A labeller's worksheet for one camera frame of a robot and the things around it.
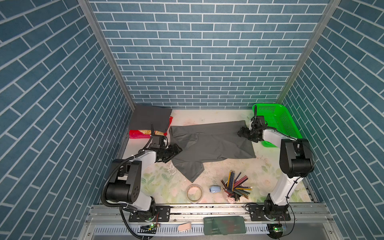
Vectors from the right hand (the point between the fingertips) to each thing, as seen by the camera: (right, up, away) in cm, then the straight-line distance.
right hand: (242, 132), depth 101 cm
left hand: (-43, -11, -9) cm, 45 cm away
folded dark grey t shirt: (-72, +11, +11) cm, 74 cm away
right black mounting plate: (+2, -34, -34) cm, 48 cm away
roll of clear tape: (-33, -32, -21) cm, 50 cm away
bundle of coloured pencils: (-12, -26, -26) cm, 39 cm away
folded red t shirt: (-70, -1, -2) cm, 70 cm away
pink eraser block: (-36, -41, -33) cm, 64 cm away
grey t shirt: (-26, -7, -1) cm, 27 cm away
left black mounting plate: (-49, -39, -27) cm, 68 cm away
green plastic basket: (+32, +8, +12) cm, 35 cm away
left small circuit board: (-53, -44, -30) cm, 76 cm away
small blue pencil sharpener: (-21, -29, -22) cm, 42 cm away
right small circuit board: (+7, -44, -31) cm, 55 cm away
